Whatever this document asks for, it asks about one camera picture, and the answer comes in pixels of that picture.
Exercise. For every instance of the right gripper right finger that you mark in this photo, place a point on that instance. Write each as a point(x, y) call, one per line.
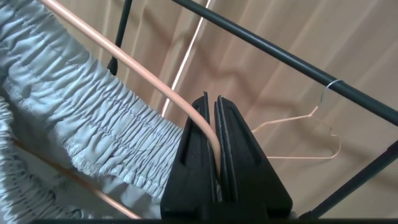
point(248, 186)

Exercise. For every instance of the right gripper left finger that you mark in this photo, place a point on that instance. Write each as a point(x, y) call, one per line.
point(192, 186)

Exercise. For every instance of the pink clothes hanger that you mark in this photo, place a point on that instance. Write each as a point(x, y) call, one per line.
point(298, 157)
point(140, 67)

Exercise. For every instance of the pale grey shorts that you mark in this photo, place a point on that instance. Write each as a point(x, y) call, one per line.
point(77, 102)

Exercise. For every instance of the black clothes rack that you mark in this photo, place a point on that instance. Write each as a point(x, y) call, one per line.
point(280, 56)

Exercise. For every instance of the beige curtain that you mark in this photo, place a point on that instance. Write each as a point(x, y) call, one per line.
point(311, 193)

